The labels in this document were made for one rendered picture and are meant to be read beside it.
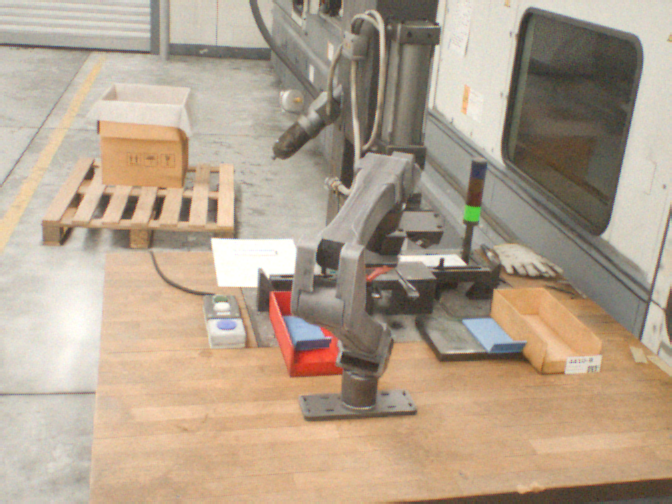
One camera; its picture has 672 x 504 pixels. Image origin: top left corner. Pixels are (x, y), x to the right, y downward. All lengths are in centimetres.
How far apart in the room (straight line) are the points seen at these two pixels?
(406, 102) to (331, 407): 62
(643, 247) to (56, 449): 194
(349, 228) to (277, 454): 39
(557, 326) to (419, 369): 37
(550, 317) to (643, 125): 53
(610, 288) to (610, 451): 73
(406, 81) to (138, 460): 86
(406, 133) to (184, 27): 928
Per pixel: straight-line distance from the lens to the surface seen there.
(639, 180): 209
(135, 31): 1085
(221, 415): 142
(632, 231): 210
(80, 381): 331
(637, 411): 162
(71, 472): 284
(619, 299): 211
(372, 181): 125
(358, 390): 141
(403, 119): 167
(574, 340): 177
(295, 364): 152
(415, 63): 165
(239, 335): 161
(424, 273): 182
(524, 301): 187
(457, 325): 175
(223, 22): 1088
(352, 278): 112
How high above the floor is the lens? 167
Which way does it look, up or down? 21 degrees down
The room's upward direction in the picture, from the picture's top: 5 degrees clockwise
